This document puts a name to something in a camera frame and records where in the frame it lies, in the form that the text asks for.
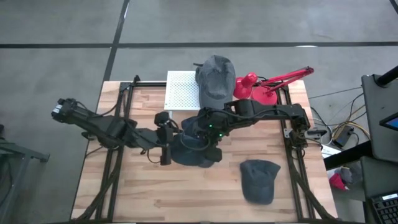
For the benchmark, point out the grey side desk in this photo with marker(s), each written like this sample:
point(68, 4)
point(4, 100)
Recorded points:
point(379, 102)

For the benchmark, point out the grey cloth item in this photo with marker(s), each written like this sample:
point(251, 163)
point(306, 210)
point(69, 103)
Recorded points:
point(346, 175)

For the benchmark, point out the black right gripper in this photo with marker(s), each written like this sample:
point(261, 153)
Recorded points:
point(208, 133)

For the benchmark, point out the black keyboard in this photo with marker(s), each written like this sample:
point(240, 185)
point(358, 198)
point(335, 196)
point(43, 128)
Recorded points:
point(387, 211)

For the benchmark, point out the black pole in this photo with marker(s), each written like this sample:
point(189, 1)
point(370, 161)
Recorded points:
point(387, 77)

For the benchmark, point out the grey keyboard shelf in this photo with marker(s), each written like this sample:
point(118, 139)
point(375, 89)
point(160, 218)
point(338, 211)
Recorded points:
point(379, 177)

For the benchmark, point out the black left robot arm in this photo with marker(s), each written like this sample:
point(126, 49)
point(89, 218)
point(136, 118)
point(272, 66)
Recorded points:
point(109, 129)

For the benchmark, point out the white perforated metal shelf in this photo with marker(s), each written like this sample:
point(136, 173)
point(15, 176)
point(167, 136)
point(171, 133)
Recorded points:
point(182, 90)

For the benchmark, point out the grey metal cart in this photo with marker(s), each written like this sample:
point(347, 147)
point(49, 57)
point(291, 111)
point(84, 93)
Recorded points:
point(31, 155)

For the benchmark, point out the grey baseball cap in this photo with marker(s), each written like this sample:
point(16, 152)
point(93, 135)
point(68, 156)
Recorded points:
point(216, 81)

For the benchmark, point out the black power box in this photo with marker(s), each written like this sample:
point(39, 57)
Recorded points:
point(343, 137)

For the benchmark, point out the red cloth item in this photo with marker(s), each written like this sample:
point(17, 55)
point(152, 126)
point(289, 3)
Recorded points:
point(337, 183)

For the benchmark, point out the red desk lamp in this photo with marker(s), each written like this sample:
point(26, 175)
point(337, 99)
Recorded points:
point(264, 96)

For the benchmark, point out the black aluminium extrusion frame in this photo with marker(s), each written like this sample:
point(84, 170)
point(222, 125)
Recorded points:
point(146, 84)
point(292, 174)

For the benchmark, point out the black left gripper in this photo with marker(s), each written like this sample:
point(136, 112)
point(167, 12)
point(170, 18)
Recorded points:
point(166, 140)

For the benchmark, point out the tablet with blue screen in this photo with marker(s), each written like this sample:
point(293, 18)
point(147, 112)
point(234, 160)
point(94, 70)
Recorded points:
point(392, 123)

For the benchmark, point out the black desk base bar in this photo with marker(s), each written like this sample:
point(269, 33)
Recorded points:
point(345, 157)

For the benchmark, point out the white paper sheet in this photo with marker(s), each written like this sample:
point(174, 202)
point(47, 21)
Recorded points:
point(330, 152)

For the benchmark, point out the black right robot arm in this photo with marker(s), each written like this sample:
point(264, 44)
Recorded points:
point(267, 110)

